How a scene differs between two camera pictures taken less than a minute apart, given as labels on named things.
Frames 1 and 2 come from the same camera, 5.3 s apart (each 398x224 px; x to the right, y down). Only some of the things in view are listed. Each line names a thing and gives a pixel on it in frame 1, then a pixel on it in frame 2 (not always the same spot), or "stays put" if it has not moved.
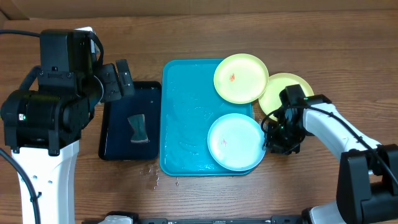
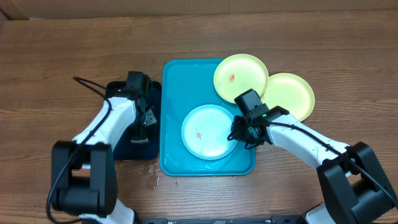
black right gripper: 274,144 → 239,135
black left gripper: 109,72 → 152,119
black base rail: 209,221 stays put
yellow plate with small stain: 241,78 stays put
